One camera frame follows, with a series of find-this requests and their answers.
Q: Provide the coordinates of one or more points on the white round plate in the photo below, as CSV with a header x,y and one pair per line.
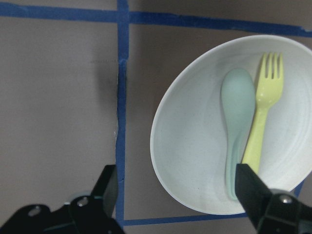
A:
x,y
188,137

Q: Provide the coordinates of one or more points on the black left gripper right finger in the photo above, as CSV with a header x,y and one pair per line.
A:
x,y
252,193

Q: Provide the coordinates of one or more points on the pale green plastic spoon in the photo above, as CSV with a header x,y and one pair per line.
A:
x,y
238,103

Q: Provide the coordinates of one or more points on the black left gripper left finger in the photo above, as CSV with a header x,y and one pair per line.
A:
x,y
106,188

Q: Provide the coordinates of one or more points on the yellow plastic fork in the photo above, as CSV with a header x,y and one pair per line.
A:
x,y
268,93

